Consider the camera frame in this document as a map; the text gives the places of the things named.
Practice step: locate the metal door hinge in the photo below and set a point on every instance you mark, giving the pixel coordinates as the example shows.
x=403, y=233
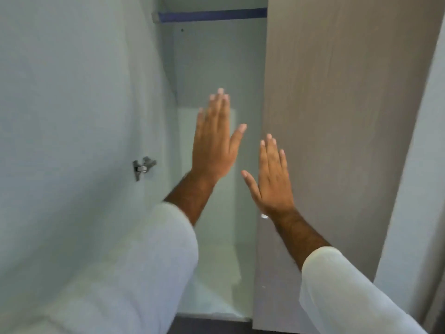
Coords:
x=142, y=166

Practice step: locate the person's left middle finger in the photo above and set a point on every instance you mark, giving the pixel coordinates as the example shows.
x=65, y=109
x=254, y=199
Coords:
x=219, y=113

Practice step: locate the person's right thumb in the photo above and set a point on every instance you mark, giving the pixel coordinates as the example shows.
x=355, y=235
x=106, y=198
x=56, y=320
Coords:
x=251, y=186

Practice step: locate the person's left thumb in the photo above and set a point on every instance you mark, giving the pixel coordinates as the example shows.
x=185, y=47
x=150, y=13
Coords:
x=238, y=137

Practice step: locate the white wardrobe door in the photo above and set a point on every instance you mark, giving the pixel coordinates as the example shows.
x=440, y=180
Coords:
x=69, y=118

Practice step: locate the person's right forearm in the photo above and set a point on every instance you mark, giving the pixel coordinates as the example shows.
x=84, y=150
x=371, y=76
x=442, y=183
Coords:
x=333, y=285

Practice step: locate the person's left forearm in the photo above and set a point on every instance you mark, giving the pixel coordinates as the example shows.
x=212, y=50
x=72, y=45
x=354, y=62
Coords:
x=163, y=260

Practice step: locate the person's left hand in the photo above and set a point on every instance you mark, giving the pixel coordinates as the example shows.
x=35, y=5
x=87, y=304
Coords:
x=212, y=153

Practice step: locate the blue hanging rail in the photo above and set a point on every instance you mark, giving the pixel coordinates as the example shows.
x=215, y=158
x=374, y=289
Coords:
x=212, y=15

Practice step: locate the person's left little finger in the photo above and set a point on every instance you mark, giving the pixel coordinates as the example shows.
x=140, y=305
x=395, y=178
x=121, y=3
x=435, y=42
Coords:
x=200, y=123

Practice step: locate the person's right middle finger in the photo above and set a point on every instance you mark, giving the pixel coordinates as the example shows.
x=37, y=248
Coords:
x=269, y=153

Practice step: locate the wood grain wardrobe door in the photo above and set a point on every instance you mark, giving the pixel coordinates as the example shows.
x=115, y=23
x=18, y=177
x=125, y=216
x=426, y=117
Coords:
x=340, y=118

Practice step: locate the white wardrobe body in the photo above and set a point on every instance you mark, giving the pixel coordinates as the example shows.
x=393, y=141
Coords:
x=212, y=59

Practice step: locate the person's right little finger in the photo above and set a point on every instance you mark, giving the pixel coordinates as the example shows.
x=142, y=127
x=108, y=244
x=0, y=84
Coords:
x=283, y=163

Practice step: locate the person's right hand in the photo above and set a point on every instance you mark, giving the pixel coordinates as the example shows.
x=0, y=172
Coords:
x=274, y=191

